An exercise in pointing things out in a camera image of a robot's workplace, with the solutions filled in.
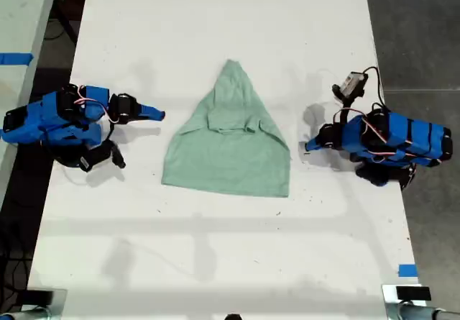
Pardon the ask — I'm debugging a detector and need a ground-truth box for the pale green T-shirt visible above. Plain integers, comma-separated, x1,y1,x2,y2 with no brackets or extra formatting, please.
160,59,292,199

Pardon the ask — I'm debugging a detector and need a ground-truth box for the long blue tape strip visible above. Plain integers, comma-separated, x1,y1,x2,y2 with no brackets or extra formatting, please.
0,51,35,66

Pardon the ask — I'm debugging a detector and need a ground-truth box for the small blue tape piece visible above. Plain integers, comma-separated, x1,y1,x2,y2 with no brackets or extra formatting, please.
398,263,418,278

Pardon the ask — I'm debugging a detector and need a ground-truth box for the metal table clamp plate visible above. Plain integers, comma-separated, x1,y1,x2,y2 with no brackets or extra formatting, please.
381,283,428,320
14,288,69,316

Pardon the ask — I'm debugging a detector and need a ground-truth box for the small black box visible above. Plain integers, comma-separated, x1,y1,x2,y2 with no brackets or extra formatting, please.
15,289,54,307
395,285,432,301

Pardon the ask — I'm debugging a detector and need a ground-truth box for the grey metal pipe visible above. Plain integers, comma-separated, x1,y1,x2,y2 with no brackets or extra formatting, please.
397,303,460,320
0,307,52,320

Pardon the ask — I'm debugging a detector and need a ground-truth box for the black camera stalk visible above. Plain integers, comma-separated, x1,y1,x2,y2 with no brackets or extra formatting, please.
333,97,360,125

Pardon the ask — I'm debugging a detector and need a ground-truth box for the black camera box with label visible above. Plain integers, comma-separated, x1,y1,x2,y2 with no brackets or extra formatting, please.
79,140,127,173

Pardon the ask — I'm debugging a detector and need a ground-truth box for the grey black camera box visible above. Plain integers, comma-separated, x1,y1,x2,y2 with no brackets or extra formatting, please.
331,70,369,103

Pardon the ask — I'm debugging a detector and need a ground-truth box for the black camera cable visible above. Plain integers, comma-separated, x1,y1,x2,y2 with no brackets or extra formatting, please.
362,65,386,109

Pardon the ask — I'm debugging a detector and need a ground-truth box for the black floor cable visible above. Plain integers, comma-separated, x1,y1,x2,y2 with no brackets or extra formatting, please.
45,5,79,45

